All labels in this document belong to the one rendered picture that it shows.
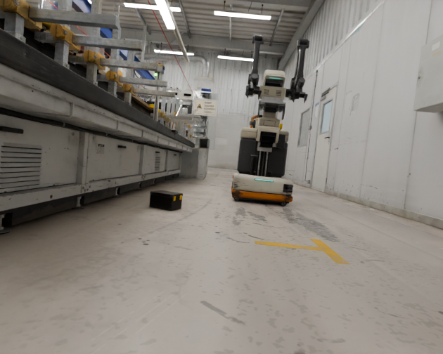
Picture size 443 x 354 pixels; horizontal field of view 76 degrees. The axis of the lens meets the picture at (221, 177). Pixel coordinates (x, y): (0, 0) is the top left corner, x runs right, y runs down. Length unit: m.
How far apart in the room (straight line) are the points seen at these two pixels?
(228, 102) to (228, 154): 2.18
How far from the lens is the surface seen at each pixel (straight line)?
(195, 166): 5.83
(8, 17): 1.17
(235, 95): 12.34
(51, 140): 1.75
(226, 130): 12.07
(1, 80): 1.12
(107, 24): 1.08
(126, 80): 1.82
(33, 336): 0.76
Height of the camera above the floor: 0.39
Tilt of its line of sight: 3 degrees down
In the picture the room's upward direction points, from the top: 6 degrees clockwise
